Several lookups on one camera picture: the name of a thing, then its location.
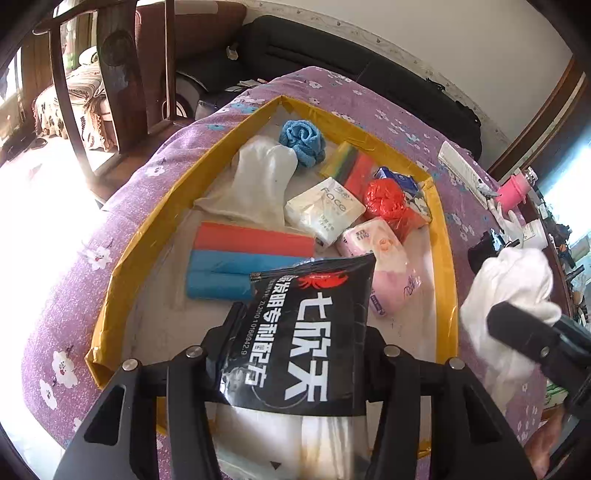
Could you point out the white tissue pack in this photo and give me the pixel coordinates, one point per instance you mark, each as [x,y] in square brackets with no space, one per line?
[323,212]

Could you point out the blue bag roll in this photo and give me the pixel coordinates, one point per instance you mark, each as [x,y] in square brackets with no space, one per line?
[217,287]
[231,264]

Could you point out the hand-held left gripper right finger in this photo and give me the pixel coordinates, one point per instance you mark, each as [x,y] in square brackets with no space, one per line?
[392,374]

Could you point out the dark round appliance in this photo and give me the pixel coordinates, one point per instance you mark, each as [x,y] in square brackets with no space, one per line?
[187,99]

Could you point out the white remote control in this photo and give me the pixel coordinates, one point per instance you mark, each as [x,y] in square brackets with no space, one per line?
[461,168]

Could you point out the pink tissue pack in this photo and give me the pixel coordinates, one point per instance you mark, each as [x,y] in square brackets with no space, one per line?
[388,263]

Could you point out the person's right hand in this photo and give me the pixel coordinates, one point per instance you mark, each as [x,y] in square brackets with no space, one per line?
[547,447]

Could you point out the purple floral bed sheet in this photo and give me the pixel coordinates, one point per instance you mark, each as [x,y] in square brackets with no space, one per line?
[69,258]

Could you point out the blue towel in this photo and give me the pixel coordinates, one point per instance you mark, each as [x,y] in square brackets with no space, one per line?
[302,141]

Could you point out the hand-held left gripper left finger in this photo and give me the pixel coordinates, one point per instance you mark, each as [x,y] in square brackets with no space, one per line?
[203,369]

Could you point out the black printed packet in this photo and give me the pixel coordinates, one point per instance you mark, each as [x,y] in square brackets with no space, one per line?
[318,332]

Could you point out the patterned sofa cover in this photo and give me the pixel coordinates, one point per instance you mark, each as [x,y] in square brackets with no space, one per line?
[69,101]

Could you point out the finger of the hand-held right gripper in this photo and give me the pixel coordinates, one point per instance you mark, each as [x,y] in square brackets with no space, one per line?
[521,330]

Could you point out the red packet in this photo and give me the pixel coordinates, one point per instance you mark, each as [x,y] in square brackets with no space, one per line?
[362,174]

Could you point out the yellow-edged cardboard box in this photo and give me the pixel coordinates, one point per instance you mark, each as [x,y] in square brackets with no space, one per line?
[138,221]

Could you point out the red plastic bag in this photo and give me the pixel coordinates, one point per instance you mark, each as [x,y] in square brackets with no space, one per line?
[390,203]

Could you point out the blue tissue packet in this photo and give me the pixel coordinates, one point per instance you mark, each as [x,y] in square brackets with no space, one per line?
[401,182]

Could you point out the pink cup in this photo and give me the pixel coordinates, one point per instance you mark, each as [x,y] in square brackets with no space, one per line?
[512,194]

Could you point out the wooden chair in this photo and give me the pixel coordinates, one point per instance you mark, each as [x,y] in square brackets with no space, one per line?
[120,74]

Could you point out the rainbow striped packet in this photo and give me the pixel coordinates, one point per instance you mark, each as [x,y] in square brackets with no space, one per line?
[344,161]

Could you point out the white glove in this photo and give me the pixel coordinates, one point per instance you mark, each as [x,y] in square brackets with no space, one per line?
[510,224]

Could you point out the black small device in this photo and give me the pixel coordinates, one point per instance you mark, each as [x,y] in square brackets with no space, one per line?
[485,254]

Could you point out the black sofa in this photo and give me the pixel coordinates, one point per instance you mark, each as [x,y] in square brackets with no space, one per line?
[369,60]

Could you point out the white cloth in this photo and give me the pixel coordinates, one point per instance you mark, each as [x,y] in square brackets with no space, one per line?
[508,290]

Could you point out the wooden door frame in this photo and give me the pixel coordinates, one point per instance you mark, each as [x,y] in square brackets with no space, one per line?
[540,110]

